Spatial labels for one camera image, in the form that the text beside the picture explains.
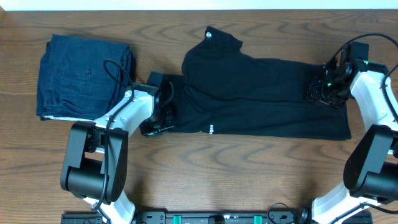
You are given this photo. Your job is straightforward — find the black t-shirt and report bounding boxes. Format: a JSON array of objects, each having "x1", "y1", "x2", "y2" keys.
[{"x1": 169, "y1": 27, "x2": 351, "y2": 141}]

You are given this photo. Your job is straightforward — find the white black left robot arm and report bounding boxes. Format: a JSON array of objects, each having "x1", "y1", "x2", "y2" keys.
[{"x1": 60, "y1": 72, "x2": 174, "y2": 223}]

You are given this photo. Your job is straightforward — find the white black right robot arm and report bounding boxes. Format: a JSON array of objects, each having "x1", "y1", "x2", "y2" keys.
[{"x1": 296, "y1": 38, "x2": 397, "y2": 223}]

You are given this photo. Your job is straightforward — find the folded dark blue jeans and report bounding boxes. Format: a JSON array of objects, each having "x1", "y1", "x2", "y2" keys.
[{"x1": 36, "y1": 34, "x2": 136, "y2": 120}]

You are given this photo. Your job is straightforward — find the folded white garment under jeans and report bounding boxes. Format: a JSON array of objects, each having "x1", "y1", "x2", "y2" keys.
[{"x1": 40, "y1": 116, "x2": 92, "y2": 121}]

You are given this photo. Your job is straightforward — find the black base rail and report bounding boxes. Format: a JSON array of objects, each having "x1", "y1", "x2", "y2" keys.
[{"x1": 60, "y1": 211, "x2": 373, "y2": 224}]

